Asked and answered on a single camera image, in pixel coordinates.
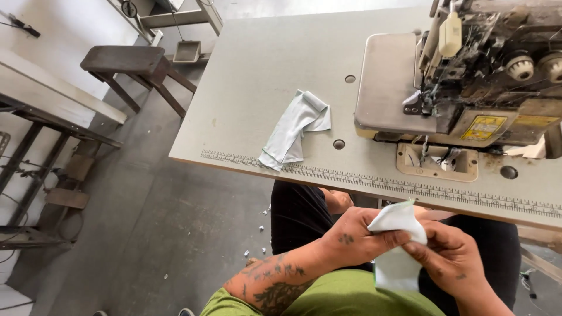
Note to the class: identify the beige machine base plate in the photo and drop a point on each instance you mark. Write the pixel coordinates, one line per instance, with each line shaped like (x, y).
(465, 164)

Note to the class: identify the white fabric scraps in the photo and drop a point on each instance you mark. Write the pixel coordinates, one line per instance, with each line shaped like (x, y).
(262, 228)

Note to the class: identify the green shirt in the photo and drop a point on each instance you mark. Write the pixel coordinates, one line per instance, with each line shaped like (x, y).
(342, 294)

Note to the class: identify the grey table frame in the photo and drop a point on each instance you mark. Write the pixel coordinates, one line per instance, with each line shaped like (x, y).
(184, 18)

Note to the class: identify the printed measuring tape strip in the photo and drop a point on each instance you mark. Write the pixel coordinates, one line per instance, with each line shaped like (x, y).
(377, 183)

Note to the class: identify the beige overlock sewing machine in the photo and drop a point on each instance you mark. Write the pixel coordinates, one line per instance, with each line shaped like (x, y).
(474, 74)

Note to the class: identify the black trousers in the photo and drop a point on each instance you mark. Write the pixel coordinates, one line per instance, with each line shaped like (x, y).
(298, 219)

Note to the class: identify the grey metal tray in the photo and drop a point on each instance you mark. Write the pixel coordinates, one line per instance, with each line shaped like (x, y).
(187, 51)

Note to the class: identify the dark wooden stool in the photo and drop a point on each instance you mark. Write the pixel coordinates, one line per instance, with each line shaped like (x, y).
(127, 61)

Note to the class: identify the white sheet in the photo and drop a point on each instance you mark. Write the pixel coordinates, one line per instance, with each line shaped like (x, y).
(13, 300)

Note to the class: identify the pale folded fabric piece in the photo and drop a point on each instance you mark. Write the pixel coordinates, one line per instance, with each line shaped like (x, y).
(292, 131)

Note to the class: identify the white sewing table metal frame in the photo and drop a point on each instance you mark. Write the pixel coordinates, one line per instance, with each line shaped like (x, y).
(52, 92)

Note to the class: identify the small white fabric piece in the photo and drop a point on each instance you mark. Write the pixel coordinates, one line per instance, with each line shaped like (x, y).
(397, 221)

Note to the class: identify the person's left hand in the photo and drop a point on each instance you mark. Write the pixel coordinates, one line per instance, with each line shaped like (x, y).
(351, 239)

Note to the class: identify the black wall fixture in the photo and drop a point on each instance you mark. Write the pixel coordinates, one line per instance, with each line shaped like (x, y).
(22, 24)

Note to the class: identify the person's right hand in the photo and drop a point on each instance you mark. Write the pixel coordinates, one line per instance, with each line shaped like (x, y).
(456, 263)

